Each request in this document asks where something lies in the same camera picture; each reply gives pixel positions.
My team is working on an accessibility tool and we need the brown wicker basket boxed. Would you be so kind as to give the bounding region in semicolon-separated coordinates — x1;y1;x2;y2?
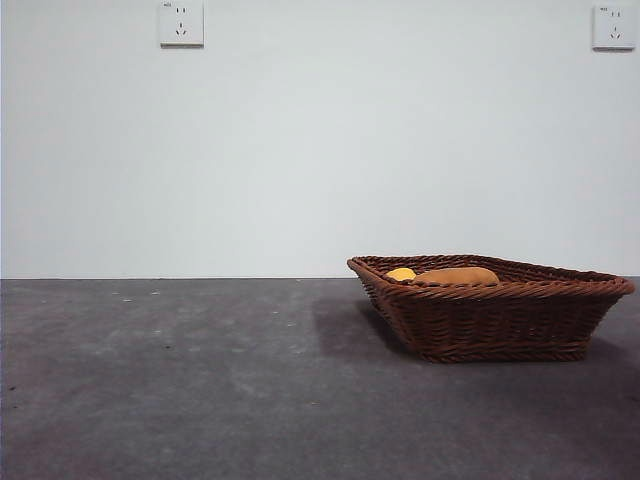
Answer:
346;253;636;364

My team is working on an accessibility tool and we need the brown potato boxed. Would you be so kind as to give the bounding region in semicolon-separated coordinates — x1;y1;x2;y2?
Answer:
412;266;501;286

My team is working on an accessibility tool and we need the white wall power socket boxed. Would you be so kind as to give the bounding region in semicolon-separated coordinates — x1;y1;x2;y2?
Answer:
159;0;205;49
592;4;640;51

